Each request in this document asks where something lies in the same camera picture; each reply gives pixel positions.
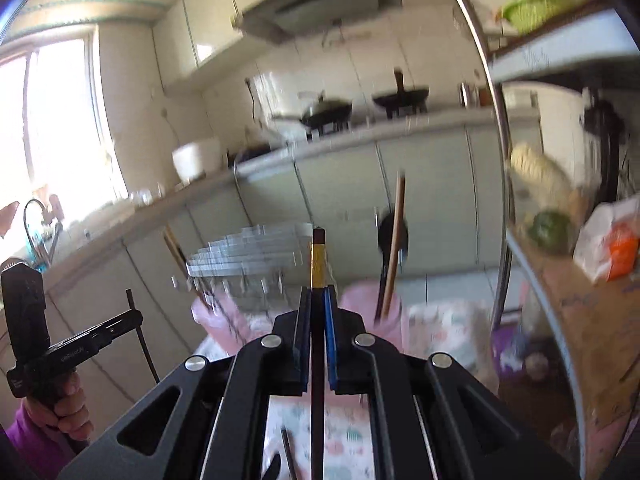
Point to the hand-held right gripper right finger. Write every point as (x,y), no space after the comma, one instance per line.
(331,340)

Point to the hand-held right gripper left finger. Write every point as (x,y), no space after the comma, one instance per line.
(304,340)

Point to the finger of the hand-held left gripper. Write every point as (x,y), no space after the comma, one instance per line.
(120,327)

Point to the pink plastic utensil cup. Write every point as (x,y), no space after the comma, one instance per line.
(222,325)
(395,330)

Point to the black spoon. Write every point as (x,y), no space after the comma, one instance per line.
(387,240)

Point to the person's left forearm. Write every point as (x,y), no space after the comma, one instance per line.
(25,445)

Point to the person's left hand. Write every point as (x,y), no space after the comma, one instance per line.
(72,410)

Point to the metal faucet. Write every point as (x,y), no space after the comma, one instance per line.
(42,225)

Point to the floral printed cloth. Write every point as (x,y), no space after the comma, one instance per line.
(450,335)

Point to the black utensil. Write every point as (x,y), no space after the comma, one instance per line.
(271,467)

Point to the grey kitchen base cabinets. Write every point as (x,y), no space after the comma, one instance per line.
(340,185)

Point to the white rice cooker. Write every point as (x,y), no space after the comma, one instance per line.
(197,160)

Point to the bright window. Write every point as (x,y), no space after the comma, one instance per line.
(60,125)

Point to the dark basket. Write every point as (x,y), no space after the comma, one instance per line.
(247,155)

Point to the small onion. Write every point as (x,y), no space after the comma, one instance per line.
(536,366)

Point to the gas stove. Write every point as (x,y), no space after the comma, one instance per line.
(360,125)

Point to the black wok with lid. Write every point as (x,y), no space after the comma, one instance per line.
(325,112)

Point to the green pepper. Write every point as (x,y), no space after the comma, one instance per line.
(552,232)

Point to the cardboard shelf liner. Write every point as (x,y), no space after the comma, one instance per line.
(595,330)

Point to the clear bag pale food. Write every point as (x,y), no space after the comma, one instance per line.
(540,172)

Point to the steel kettle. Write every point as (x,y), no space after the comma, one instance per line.
(466,95)

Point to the metal shelf rack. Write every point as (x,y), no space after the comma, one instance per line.
(495,110)

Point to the white orange packet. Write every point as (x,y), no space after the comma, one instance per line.
(607,245)

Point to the white upper cabinets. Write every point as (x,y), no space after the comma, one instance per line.
(210,35)

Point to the steel range hood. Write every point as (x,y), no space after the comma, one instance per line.
(320,5)

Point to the black blender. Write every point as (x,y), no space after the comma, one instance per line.
(605,145)

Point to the green plastic basket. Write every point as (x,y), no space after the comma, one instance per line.
(532,10)

